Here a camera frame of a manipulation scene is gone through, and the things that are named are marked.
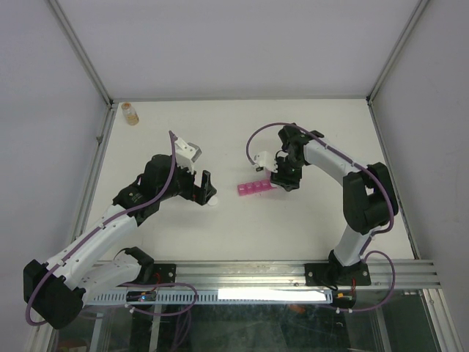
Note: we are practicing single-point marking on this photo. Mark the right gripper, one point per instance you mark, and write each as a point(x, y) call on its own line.
point(288, 182)

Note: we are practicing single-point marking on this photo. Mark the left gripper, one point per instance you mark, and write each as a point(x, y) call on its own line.
point(195, 192)

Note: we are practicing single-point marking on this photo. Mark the white bottle cap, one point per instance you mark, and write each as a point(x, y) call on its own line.
point(213, 201)

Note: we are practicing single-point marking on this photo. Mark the pink weekly pill organizer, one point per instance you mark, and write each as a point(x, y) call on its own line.
point(255, 187)

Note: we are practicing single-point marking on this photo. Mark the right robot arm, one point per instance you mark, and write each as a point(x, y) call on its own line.
point(368, 202)

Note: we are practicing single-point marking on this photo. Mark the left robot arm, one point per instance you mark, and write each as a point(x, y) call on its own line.
point(63, 285)

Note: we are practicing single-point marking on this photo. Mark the small amber bottle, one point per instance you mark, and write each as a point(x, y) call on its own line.
point(129, 113)

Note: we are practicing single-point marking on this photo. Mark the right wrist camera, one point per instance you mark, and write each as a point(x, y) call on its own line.
point(264, 161)

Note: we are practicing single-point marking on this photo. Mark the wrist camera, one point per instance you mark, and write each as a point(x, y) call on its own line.
point(264, 161)
point(187, 154)

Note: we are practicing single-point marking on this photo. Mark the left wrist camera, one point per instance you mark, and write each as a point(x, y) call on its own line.
point(187, 154)

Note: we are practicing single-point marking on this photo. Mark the aluminium mounting rail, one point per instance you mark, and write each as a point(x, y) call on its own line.
point(377, 273)

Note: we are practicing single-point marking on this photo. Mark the slotted cable duct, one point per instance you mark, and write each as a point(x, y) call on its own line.
point(219, 296)

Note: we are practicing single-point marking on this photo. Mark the left aluminium frame post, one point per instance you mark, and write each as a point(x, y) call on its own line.
point(79, 50)

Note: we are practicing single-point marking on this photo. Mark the aluminium frame post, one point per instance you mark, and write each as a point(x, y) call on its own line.
point(79, 50)
point(404, 36)

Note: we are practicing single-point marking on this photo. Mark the right aluminium frame post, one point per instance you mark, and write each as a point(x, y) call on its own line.
point(404, 36)

